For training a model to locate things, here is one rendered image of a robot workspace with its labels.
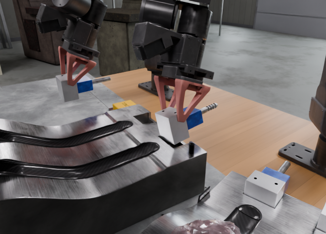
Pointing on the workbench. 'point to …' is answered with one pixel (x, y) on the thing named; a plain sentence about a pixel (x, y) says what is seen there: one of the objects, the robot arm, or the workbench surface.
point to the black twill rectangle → (203, 194)
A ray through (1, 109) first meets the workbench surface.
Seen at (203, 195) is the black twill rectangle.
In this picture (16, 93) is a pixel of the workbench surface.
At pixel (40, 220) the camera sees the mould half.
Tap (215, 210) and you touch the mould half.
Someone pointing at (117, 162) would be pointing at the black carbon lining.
